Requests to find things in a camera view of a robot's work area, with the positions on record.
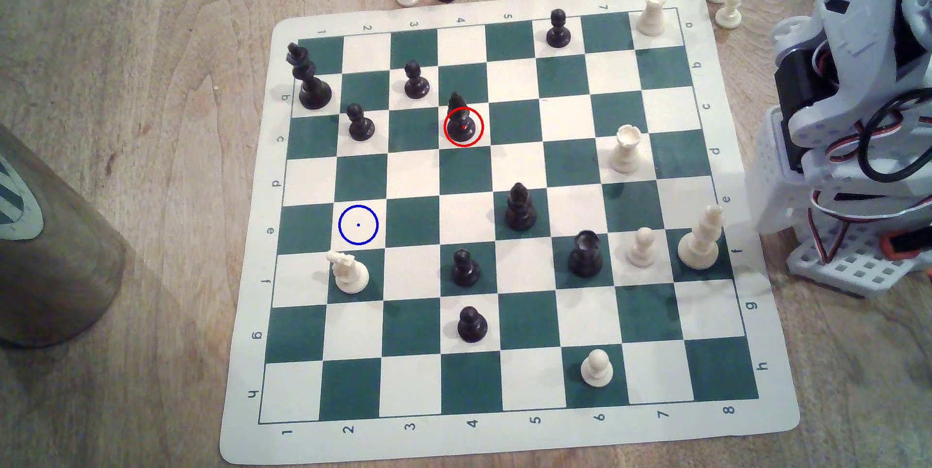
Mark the black bishop chess piece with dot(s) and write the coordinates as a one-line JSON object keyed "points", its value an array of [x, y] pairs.
{"points": [[461, 129], [520, 214]]}

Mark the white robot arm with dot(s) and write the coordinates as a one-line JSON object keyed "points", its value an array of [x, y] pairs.
{"points": [[852, 24]]}

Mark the green and white chess mat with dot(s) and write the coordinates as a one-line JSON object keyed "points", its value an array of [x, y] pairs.
{"points": [[415, 184]]}

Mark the black rook chess piece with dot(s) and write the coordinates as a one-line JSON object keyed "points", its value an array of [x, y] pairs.
{"points": [[585, 260]]}

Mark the white knight chess piece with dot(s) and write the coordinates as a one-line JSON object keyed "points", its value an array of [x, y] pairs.
{"points": [[352, 277]]}

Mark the white rook chess piece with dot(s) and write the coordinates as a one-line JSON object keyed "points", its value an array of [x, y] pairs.
{"points": [[651, 16], [625, 155]]}

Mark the black king chess piece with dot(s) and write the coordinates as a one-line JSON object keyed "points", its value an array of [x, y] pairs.
{"points": [[313, 93]]}

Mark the white queen chess piece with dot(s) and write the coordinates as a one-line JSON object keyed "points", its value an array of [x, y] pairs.
{"points": [[699, 249]]}

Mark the brown cylindrical container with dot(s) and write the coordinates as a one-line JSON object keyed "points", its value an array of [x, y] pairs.
{"points": [[65, 271]]}

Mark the orange base clamp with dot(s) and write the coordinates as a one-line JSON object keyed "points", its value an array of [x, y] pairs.
{"points": [[903, 248]]}

